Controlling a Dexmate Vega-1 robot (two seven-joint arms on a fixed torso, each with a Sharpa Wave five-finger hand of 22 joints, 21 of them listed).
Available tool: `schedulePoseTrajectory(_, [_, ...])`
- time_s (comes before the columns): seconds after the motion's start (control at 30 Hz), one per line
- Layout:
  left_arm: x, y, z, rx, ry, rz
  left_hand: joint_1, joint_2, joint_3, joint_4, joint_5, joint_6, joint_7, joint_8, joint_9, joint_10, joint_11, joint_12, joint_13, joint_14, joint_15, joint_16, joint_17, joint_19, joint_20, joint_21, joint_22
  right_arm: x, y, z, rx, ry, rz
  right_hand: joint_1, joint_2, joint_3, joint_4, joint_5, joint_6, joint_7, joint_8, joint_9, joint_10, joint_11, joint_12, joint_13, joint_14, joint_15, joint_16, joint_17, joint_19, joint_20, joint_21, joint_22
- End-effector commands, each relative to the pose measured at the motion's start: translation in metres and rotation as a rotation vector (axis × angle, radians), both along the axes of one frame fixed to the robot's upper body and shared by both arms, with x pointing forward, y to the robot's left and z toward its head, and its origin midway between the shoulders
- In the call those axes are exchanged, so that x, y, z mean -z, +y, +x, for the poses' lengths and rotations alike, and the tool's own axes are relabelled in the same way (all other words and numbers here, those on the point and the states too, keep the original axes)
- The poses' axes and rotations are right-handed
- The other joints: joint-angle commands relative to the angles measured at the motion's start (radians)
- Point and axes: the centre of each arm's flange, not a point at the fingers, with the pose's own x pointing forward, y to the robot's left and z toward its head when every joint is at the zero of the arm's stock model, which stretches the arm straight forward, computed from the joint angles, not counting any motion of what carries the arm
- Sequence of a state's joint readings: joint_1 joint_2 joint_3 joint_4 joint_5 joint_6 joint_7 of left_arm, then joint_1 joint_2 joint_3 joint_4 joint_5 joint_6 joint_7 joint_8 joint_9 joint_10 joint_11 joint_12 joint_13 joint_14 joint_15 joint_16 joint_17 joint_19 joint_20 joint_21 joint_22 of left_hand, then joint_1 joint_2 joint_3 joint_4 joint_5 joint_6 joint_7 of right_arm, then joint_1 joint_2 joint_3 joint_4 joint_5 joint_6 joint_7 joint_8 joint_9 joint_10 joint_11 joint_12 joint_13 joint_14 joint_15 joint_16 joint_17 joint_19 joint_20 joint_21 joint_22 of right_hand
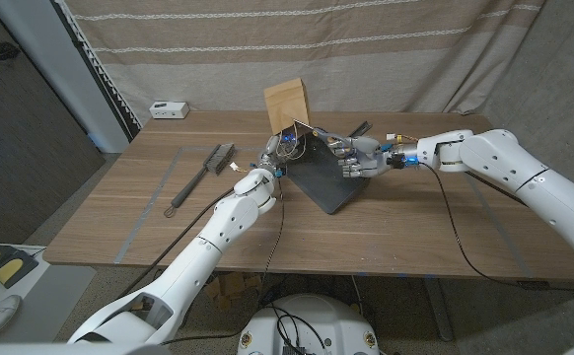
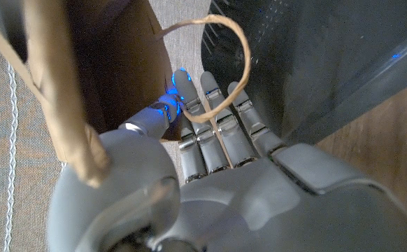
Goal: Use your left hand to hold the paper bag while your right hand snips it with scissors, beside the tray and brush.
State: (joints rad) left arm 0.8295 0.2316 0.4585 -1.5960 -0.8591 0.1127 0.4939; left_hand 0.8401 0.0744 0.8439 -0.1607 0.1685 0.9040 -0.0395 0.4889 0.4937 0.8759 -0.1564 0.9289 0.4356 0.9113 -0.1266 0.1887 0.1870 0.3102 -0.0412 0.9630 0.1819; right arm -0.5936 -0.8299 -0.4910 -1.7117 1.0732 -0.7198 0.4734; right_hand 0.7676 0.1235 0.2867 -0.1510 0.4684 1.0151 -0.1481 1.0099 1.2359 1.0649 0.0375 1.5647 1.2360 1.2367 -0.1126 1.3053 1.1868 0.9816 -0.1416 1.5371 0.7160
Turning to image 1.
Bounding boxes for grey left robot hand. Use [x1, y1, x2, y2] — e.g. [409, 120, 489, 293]
[255, 132, 309, 179]

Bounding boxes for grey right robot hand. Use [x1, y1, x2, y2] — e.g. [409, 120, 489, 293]
[334, 134, 420, 180]

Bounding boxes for brown paper bag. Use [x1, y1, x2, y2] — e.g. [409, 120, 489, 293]
[262, 77, 313, 162]

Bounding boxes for orange grey handled scissors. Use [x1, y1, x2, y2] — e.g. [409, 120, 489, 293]
[290, 116, 356, 155]

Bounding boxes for black hand brush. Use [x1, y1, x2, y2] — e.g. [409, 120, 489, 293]
[163, 142, 237, 220]

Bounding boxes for black plastic dustpan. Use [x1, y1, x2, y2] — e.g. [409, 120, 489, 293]
[284, 121, 374, 216]

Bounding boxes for beige striped curtain backdrop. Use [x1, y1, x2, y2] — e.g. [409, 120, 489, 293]
[62, 0, 547, 115]

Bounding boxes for white power strip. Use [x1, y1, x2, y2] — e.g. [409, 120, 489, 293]
[149, 101, 190, 120]

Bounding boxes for brown cardboard scraps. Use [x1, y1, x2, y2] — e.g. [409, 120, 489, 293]
[206, 272, 264, 312]

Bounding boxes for grey table leg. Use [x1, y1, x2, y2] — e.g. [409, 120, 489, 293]
[422, 277, 455, 342]

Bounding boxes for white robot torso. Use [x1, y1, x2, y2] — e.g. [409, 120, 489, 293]
[237, 294, 381, 355]

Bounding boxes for black strip with white trim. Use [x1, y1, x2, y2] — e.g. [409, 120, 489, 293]
[52, 0, 143, 142]

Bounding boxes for grey floor mat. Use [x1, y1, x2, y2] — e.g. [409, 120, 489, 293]
[0, 241, 96, 344]

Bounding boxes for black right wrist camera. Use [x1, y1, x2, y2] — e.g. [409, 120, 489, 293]
[387, 152, 420, 171]

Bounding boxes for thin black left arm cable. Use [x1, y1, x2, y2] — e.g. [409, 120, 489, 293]
[160, 176, 287, 347]

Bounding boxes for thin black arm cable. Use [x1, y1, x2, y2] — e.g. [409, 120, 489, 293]
[421, 162, 574, 297]
[160, 176, 287, 347]

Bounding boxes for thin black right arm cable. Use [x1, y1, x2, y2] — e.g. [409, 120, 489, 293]
[421, 162, 574, 297]

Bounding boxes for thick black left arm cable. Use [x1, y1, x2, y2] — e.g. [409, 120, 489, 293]
[117, 185, 238, 301]

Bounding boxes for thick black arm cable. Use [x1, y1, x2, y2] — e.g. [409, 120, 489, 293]
[117, 185, 238, 301]
[463, 169, 529, 207]

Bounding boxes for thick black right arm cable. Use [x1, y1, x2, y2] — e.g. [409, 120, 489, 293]
[463, 169, 529, 207]

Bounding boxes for black torso cables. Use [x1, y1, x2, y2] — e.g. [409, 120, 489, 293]
[263, 304, 327, 355]

